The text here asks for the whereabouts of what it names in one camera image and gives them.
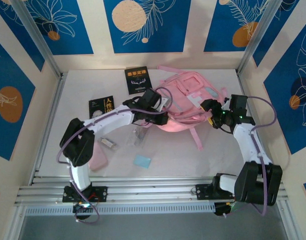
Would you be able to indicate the clear bag of binder clips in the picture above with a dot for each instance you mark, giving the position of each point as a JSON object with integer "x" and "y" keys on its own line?
{"x": 137, "y": 136}

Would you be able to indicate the pink backpack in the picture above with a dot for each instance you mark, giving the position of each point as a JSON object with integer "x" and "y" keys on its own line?
{"x": 187, "y": 85}

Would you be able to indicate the black book orange title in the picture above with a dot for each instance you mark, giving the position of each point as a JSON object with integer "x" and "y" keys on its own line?
{"x": 138, "y": 80}

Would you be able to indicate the black book portrait cover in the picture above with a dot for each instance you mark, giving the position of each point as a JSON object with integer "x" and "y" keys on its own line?
{"x": 101, "y": 106}

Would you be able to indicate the pink pencil case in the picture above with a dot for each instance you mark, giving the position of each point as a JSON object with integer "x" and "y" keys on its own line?
{"x": 99, "y": 160}

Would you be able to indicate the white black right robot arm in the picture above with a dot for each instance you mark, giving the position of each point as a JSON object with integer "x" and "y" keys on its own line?
{"x": 247, "y": 142}

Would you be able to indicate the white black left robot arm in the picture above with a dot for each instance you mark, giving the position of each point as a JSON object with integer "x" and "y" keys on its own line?
{"x": 105, "y": 120}

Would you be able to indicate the light blue sticky notes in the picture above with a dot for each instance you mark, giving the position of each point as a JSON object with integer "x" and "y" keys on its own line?
{"x": 142, "y": 161}

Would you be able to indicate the black controller board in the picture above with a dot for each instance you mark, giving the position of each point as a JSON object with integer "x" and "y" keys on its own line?
{"x": 220, "y": 211}
{"x": 79, "y": 208}

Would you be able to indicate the aluminium table side rail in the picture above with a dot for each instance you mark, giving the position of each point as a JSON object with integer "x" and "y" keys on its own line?
{"x": 54, "y": 100}
{"x": 242, "y": 85}

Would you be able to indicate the aluminium frame rail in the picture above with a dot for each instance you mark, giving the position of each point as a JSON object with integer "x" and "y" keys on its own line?
{"x": 155, "y": 190}

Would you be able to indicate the aluminium frame post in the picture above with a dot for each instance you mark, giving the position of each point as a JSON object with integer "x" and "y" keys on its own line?
{"x": 257, "y": 32}
{"x": 40, "y": 40}

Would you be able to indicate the aluminium frame leg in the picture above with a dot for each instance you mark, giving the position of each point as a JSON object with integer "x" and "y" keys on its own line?
{"x": 16, "y": 222}
{"x": 286, "y": 220}

